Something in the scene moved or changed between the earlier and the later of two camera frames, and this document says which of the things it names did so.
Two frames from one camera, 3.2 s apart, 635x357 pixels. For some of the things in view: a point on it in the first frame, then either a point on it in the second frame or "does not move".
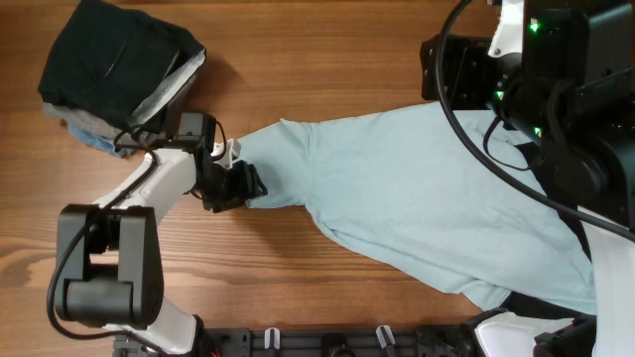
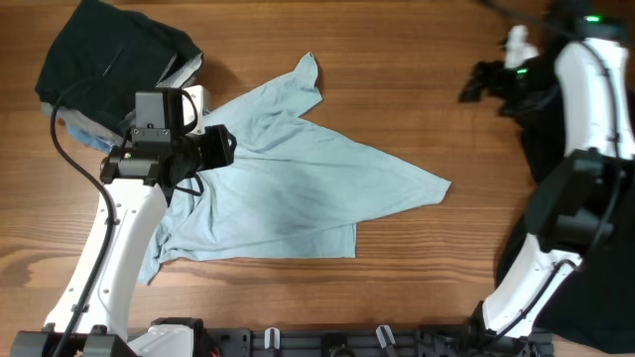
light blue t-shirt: (409, 181) → (292, 189)
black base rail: (439, 342) does not move
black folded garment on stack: (108, 60) does not move
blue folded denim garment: (97, 142) does not move
